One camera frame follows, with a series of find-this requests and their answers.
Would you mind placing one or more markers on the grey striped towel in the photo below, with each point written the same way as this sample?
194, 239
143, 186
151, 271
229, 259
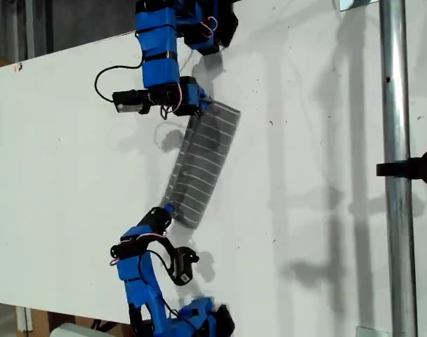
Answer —
206, 158

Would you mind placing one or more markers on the white plastic object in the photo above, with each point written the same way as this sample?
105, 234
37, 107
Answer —
73, 331

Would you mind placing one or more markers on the white table leg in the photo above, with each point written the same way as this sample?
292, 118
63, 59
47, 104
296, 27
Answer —
24, 317

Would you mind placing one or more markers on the black clamp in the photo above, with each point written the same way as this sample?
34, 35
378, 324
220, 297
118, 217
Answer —
420, 166

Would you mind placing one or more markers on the black camera stalk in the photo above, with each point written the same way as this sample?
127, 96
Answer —
166, 242
146, 107

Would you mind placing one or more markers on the steel post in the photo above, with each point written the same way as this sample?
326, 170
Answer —
396, 105

